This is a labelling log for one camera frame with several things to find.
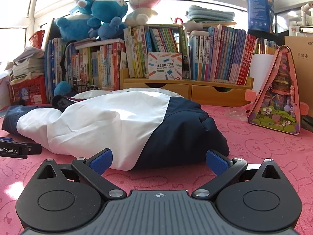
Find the row of red blue books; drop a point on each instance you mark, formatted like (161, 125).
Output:
(220, 53)

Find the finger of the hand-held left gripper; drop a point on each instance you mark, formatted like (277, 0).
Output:
(6, 139)
(34, 148)

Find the white paper roll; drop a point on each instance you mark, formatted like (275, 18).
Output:
(261, 73)

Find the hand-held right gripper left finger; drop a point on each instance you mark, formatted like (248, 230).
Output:
(101, 162)

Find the red plastic basket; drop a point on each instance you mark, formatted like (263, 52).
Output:
(38, 40)

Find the dark blue box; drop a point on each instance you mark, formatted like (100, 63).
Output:
(259, 9)

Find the white plastic pipe fittings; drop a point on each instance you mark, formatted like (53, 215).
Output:
(307, 11)

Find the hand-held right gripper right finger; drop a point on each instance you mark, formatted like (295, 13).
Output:
(216, 162)

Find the row of yellow green books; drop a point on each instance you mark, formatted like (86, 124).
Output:
(139, 51)

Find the stack of light blue folders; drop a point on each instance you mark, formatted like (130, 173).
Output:
(210, 13)

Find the row of mixed picture books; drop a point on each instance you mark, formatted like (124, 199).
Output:
(97, 66)

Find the large blue plush bear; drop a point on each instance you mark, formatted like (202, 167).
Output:
(73, 27)

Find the small blue plush rabbit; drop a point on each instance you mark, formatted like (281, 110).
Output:
(107, 30)

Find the pink triangular toy box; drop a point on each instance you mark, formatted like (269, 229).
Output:
(278, 102)

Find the small portrait photo card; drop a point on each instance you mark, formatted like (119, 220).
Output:
(186, 64)

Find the red white candy cane hook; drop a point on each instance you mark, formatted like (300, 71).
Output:
(178, 20)

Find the blue round plush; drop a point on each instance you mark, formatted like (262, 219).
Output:
(62, 88)

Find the clear plastic wrapper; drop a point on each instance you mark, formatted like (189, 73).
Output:
(236, 113)

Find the pink rabbit-print mat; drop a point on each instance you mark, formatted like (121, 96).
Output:
(244, 139)

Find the wooden desk organizer with drawers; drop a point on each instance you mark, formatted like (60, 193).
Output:
(171, 90)

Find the stack of paper workbooks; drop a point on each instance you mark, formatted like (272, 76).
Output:
(29, 63)

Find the blue cat plush toy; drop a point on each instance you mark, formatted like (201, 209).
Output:
(107, 7)

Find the navy and white jacket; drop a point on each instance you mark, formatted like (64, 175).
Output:
(110, 127)

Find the miniature bicycle model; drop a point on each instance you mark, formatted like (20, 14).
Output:
(91, 88)

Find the row of thin blue books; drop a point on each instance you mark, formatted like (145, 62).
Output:
(52, 66)

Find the red plastic crate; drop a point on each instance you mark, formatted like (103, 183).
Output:
(27, 93)

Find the white pencil-print box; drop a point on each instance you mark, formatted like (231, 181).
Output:
(165, 66)

